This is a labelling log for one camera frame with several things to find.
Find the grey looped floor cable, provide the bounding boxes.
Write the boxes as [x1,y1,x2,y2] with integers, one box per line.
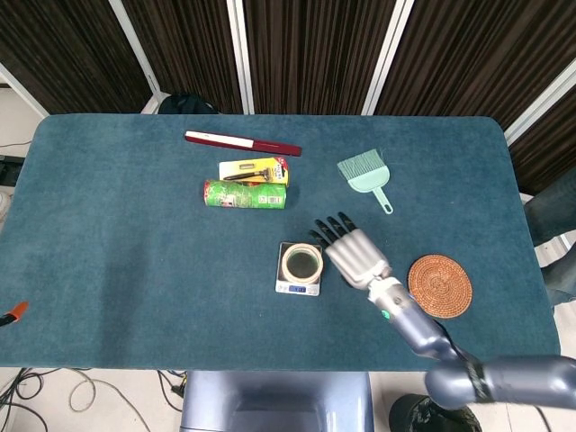
[68,368,152,432]

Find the black floor cable bundle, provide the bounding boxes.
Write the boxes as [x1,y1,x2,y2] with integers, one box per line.
[0,367,49,432]

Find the blue table cloth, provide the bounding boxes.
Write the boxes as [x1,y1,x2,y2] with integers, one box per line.
[0,113,562,373]

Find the brown partition screen white frames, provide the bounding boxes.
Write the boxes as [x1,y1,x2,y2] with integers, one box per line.
[0,0,576,197]

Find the green chips can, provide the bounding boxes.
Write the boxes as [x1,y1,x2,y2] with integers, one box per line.
[202,179,288,212]

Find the white tape roll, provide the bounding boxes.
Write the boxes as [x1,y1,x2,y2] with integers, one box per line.
[281,242,324,284]

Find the black bag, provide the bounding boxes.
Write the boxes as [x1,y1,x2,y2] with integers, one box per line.
[157,93,220,115]

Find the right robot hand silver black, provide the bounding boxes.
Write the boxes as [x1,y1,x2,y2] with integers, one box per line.
[308,211,392,292]

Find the black clamp orange tip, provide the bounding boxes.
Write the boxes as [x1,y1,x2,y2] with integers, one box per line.
[0,301,29,329]

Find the mint green small brush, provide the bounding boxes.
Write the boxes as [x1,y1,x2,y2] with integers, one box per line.
[337,148,394,216]

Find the yellow razor blister pack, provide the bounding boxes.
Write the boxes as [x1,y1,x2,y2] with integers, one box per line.
[218,156,291,187]

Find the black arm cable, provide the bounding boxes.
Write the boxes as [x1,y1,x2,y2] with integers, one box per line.
[438,321,553,432]

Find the black floor cable with plug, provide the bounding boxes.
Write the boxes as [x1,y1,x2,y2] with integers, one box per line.
[156,369,186,413]

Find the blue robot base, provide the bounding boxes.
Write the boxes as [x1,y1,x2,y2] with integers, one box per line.
[179,371,375,432]

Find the black trash bin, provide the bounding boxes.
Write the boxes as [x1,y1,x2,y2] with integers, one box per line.
[388,393,483,432]

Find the round woven brown coaster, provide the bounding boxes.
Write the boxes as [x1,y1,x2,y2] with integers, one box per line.
[407,254,473,320]

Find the dark red white long box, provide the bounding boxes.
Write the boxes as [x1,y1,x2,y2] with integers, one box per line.
[184,130,302,158]

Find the digital kitchen scale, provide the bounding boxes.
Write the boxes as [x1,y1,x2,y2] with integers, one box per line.
[274,241,322,297]

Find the black box on floor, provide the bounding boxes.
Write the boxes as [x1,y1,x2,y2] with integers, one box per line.
[0,155,26,186]

